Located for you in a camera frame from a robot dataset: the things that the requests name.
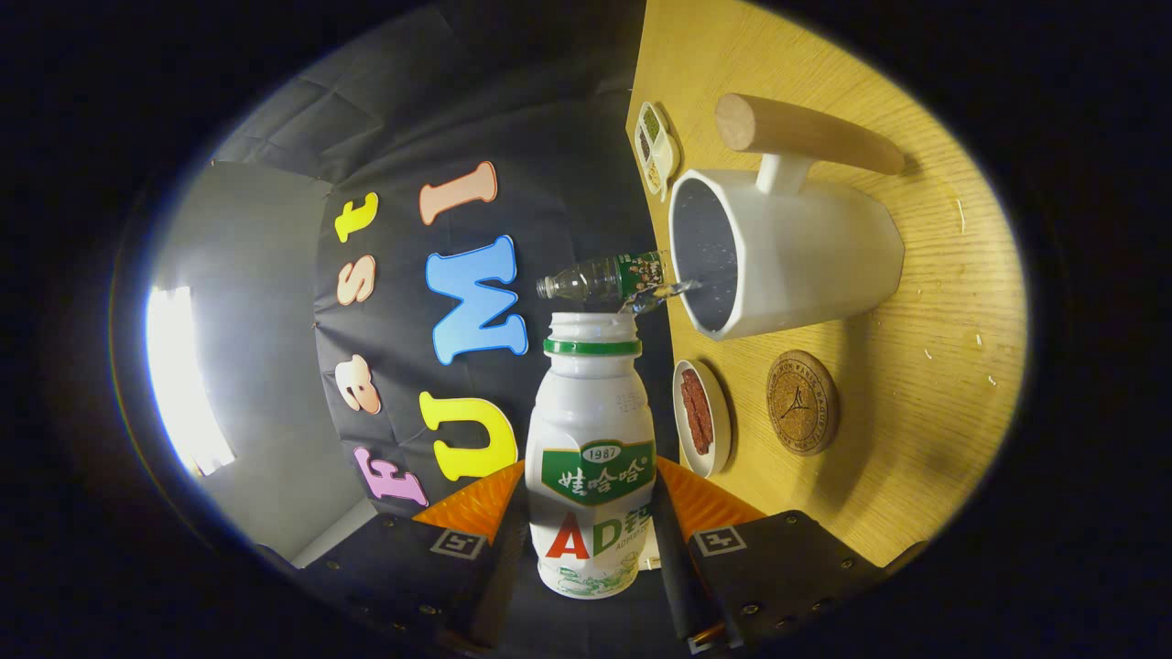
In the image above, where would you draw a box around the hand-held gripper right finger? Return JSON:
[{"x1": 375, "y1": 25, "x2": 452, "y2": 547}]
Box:
[{"x1": 652, "y1": 456, "x2": 930, "y2": 655}]

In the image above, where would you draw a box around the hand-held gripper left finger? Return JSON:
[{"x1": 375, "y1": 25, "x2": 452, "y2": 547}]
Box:
[{"x1": 261, "y1": 458, "x2": 529, "y2": 653}]

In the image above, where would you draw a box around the white juice bottle green label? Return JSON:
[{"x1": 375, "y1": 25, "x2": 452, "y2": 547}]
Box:
[{"x1": 524, "y1": 312, "x2": 657, "y2": 600}]

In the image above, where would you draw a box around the round cork coaster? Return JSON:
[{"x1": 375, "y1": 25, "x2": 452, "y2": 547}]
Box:
[{"x1": 766, "y1": 351, "x2": 840, "y2": 457}]

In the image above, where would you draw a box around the white cup with wooden handle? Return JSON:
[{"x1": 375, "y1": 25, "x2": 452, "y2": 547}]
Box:
[{"x1": 668, "y1": 92, "x2": 907, "y2": 341}]

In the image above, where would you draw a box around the clear plastic water bottle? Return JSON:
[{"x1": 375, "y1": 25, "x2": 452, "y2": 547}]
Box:
[{"x1": 537, "y1": 250, "x2": 701, "y2": 315}]

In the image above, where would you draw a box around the grey plate with red food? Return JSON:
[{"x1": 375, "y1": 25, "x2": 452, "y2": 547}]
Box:
[{"x1": 673, "y1": 359, "x2": 733, "y2": 479}]

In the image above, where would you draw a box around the wooden table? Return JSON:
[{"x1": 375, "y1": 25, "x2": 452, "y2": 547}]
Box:
[{"x1": 625, "y1": 0, "x2": 1028, "y2": 568}]

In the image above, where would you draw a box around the bright ceiling light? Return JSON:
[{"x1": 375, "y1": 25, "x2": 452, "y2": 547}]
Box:
[{"x1": 146, "y1": 286, "x2": 237, "y2": 477}]

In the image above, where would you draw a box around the white divided dish of beans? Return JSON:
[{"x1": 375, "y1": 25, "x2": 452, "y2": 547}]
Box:
[{"x1": 634, "y1": 102, "x2": 681, "y2": 202}]

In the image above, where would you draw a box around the black backdrop cloth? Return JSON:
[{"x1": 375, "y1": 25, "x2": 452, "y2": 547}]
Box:
[{"x1": 211, "y1": 0, "x2": 683, "y2": 659}]

